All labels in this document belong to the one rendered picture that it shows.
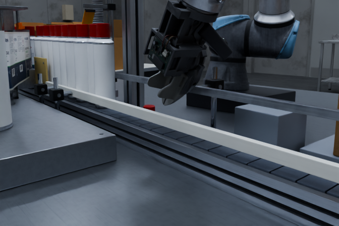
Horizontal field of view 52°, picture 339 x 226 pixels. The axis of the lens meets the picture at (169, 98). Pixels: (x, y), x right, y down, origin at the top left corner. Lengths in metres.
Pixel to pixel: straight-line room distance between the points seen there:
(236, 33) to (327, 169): 0.71
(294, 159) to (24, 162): 0.39
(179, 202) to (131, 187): 0.09
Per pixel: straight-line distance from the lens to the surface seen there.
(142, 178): 0.58
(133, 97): 1.02
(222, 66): 1.10
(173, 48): 0.56
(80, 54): 0.94
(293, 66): 9.16
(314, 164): 0.46
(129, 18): 1.00
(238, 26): 1.10
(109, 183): 0.57
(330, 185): 0.48
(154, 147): 0.65
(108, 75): 0.86
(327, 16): 8.87
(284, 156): 0.48
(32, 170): 0.60
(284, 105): 0.55
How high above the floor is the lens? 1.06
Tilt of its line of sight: 11 degrees down
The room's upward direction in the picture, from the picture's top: straight up
